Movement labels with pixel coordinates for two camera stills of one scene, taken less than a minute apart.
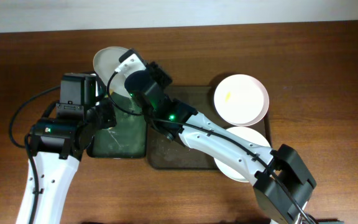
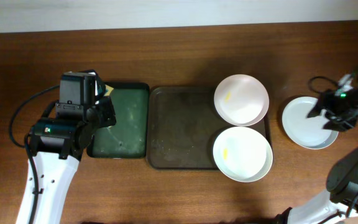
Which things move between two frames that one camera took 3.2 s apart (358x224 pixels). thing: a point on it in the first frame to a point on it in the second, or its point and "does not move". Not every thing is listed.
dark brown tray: (163, 153) does not move
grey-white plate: (105, 62) to (306, 132)
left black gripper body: (104, 114) does not move
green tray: (127, 139) does not move
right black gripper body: (160, 74) to (342, 109)
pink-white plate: (241, 100) does not move
